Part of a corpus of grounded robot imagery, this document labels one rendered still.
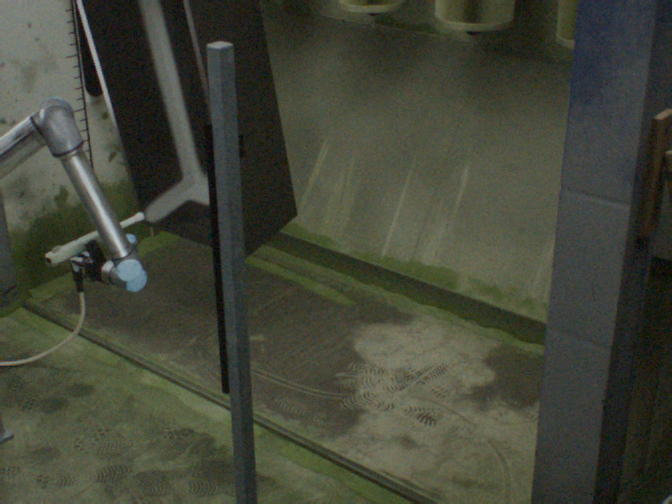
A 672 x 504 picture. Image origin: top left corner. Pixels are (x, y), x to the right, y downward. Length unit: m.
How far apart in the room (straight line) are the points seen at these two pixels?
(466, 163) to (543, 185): 0.39
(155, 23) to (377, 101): 1.19
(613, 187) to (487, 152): 2.19
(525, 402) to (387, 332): 0.73
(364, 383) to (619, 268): 1.79
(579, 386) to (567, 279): 0.29
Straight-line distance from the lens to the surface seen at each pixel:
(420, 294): 4.58
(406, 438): 3.76
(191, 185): 4.66
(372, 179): 4.80
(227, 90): 2.58
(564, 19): 4.09
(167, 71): 4.42
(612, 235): 2.45
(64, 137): 3.53
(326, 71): 5.14
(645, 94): 2.32
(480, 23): 4.28
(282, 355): 4.23
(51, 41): 4.65
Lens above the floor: 2.28
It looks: 26 degrees down
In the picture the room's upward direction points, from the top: straight up
